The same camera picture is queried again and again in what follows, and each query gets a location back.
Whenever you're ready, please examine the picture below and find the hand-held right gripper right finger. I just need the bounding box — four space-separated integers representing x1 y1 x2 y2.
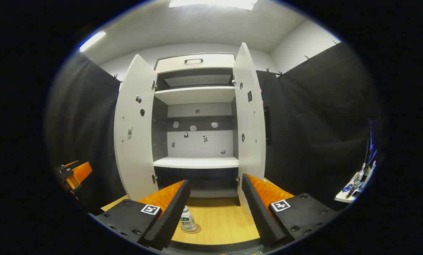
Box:
241 174 339 248

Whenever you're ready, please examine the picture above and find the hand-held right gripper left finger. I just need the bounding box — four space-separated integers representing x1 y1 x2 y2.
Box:
91 180 191 251

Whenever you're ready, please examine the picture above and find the white plastic bottle green label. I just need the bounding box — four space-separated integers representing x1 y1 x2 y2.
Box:
180 205 198 232

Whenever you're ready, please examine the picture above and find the white cabinet door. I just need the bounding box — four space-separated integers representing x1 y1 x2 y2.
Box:
233 42 267 185
113 54 159 202

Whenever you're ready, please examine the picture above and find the black backdrop cloth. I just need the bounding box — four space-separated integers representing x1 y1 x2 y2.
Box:
256 42 380 209
46 51 127 213

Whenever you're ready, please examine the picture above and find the white cabinet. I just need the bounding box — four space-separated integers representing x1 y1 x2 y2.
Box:
151 53 241 206

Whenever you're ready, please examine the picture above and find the white side table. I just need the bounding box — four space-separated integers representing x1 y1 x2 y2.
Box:
335 161 376 203

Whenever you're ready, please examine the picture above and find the small ceiling light panel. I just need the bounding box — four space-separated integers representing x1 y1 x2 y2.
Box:
79 31 106 52

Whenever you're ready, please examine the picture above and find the white cabinet drawer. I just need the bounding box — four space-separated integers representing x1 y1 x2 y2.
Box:
155 53 236 74

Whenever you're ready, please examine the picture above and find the large ceiling light panel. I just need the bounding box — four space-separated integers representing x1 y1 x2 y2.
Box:
169 0 258 11

